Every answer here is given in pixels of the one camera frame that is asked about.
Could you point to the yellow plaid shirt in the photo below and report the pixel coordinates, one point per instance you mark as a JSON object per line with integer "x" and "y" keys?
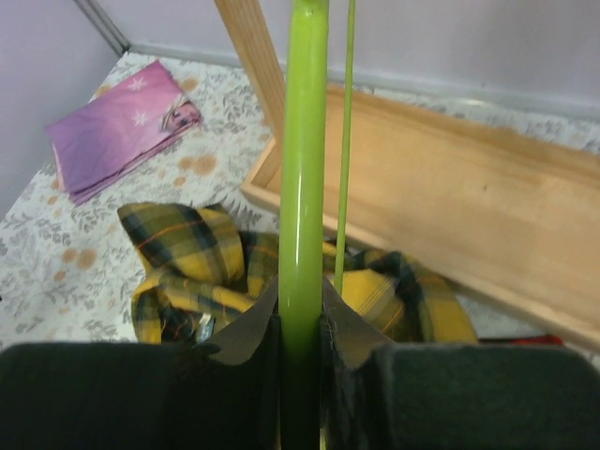
{"x": 197, "y": 262}

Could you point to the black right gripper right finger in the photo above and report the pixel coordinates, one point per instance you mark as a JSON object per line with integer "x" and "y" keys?
{"x": 386, "y": 395}

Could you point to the red black plaid shirt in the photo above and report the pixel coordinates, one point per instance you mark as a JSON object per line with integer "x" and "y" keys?
{"x": 546, "y": 339}

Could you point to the wooden clothes rack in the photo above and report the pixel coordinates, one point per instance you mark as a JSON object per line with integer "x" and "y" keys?
{"x": 510, "y": 217}

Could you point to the purple folded cloth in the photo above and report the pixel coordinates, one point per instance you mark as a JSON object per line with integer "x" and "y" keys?
{"x": 116, "y": 132}

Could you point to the green clothes hanger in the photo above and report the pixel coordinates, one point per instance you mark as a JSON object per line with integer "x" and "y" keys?
{"x": 300, "y": 258}

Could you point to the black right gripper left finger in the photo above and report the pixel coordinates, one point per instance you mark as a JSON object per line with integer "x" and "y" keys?
{"x": 218, "y": 394}

